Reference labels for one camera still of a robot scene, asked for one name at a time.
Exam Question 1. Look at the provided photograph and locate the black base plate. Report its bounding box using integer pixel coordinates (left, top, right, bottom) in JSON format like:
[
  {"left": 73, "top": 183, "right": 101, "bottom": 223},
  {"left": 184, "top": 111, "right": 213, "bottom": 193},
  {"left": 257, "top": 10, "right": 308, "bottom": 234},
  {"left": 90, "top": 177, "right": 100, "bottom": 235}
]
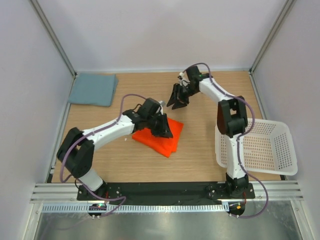
[{"left": 76, "top": 181, "right": 256, "bottom": 206}]

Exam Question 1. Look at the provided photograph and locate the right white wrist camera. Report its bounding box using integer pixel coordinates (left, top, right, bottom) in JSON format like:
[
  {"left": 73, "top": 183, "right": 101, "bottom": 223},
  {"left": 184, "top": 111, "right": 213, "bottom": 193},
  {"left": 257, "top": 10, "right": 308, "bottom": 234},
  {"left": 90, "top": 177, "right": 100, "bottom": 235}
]
[{"left": 177, "top": 72, "right": 188, "bottom": 85}]

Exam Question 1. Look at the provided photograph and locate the white slotted cable duct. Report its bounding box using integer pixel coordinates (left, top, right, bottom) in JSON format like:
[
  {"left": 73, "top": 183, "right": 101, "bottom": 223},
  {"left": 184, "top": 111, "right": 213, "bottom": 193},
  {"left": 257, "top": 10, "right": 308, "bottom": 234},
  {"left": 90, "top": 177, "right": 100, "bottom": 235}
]
[{"left": 41, "top": 203, "right": 229, "bottom": 214}]

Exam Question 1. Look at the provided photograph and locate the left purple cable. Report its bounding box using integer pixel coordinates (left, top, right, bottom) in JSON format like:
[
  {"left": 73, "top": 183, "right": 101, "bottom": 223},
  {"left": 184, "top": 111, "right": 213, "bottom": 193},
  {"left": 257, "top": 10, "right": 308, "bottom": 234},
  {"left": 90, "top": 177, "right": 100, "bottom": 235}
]
[{"left": 59, "top": 93, "right": 127, "bottom": 230}]

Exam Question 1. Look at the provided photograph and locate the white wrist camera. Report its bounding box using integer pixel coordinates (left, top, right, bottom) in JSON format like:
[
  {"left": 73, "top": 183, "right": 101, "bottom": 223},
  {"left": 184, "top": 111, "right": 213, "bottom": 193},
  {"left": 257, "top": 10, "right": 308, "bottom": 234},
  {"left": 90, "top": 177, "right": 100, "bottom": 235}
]
[
  {"left": 156, "top": 100, "right": 166, "bottom": 115},
  {"left": 177, "top": 72, "right": 188, "bottom": 85}
]

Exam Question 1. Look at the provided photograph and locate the white plastic basket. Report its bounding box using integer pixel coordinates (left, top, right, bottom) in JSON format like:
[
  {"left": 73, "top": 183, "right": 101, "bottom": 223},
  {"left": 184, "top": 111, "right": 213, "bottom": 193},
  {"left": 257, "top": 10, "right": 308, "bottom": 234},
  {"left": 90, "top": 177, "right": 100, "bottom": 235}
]
[{"left": 215, "top": 118, "right": 298, "bottom": 178}]

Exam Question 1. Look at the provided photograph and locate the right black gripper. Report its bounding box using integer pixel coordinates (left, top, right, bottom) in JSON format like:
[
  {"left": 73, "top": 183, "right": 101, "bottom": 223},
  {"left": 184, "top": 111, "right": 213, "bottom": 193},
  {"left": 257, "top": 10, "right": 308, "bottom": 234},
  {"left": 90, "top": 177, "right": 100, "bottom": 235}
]
[{"left": 166, "top": 83, "right": 197, "bottom": 111}]

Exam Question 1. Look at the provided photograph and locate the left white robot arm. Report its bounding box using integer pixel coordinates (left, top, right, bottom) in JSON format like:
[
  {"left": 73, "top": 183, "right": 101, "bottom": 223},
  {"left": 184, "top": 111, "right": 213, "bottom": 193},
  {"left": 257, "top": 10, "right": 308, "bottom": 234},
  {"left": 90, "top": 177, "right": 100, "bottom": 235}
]
[{"left": 56, "top": 97, "right": 173, "bottom": 201}]

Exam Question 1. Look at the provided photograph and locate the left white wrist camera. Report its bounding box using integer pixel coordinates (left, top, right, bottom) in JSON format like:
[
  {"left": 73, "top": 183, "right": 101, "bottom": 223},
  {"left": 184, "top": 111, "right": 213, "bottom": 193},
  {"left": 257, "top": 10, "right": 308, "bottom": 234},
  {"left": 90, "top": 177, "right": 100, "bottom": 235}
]
[{"left": 156, "top": 100, "right": 166, "bottom": 115}]

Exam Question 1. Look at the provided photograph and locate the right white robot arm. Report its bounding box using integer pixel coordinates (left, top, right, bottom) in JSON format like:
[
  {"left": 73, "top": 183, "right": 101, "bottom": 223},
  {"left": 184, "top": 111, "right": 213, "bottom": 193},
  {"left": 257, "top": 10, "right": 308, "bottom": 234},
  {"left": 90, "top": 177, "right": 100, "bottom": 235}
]
[{"left": 167, "top": 65, "right": 249, "bottom": 198}]

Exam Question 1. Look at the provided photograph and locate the orange t shirt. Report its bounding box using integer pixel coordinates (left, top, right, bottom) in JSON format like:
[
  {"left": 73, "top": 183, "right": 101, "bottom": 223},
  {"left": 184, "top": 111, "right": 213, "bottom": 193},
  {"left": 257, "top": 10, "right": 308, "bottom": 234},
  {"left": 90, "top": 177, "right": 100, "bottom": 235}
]
[{"left": 132, "top": 118, "right": 184, "bottom": 158}]

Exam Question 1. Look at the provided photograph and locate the aluminium rail frame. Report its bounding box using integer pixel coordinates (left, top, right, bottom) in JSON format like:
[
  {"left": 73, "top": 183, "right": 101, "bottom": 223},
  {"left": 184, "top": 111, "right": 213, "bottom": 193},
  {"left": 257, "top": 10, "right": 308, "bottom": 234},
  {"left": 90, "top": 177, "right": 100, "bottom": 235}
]
[{"left": 29, "top": 180, "right": 304, "bottom": 204}]

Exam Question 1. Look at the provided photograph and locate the folded blue-grey t shirt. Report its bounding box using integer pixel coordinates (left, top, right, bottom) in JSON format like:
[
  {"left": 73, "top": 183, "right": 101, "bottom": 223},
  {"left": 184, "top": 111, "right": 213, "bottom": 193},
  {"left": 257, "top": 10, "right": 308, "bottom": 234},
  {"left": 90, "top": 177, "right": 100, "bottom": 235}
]
[{"left": 68, "top": 73, "right": 118, "bottom": 107}]

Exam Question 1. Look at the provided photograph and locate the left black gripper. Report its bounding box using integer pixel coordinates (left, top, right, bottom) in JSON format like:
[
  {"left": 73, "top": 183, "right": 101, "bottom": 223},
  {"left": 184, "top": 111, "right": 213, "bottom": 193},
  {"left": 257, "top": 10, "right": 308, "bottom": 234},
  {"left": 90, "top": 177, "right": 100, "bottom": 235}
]
[{"left": 145, "top": 112, "right": 173, "bottom": 138}]

